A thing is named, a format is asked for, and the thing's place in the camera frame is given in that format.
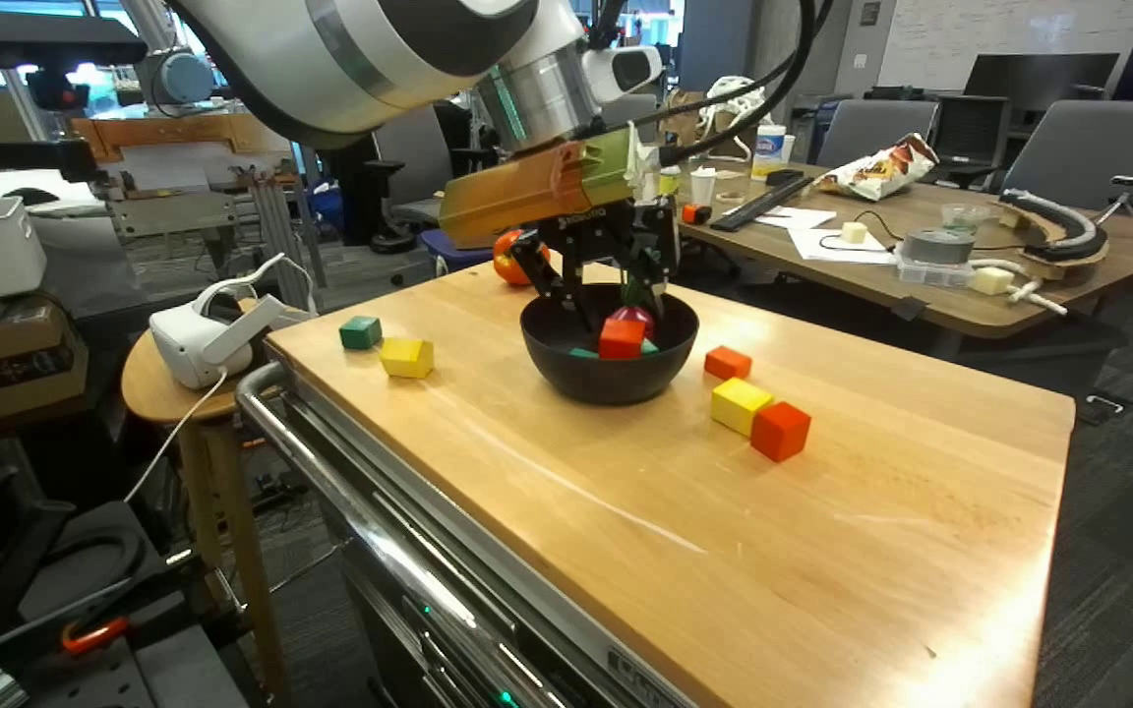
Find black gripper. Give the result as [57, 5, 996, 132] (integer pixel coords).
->
[512, 205, 682, 328]

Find red cube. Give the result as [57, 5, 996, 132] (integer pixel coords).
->
[752, 399, 812, 463]
[598, 317, 645, 360]

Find small orange red block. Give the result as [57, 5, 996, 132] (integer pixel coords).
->
[706, 345, 752, 376]

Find red toy radish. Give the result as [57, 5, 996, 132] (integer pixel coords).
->
[613, 307, 655, 335]

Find red orange toy apple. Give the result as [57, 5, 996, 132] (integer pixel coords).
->
[492, 226, 531, 285]

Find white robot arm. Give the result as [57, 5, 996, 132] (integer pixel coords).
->
[169, 0, 676, 325]

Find black bowl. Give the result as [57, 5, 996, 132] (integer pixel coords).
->
[521, 281, 702, 404]

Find yellow cube right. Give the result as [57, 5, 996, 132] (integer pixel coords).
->
[707, 376, 770, 437]

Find black keyboard bar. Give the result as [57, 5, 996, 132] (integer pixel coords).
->
[712, 170, 812, 231]

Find white paper sheets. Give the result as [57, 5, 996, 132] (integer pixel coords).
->
[765, 208, 895, 264]

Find yellow cube near headset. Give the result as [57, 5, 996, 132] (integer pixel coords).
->
[378, 336, 432, 381]

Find green cube near headset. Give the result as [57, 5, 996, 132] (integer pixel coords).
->
[337, 314, 383, 349]

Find chip snack bag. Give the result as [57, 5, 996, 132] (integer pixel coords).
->
[820, 132, 940, 205]

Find wooden office desk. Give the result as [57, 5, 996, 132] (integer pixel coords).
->
[686, 170, 1133, 336]

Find white VR headset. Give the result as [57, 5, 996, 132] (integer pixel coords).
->
[151, 252, 318, 389]

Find round wooden stool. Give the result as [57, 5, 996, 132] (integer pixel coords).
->
[117, 335, 287, 708]

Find metal cart handle bar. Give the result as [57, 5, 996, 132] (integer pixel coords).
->
[235, 360, 571, 708]

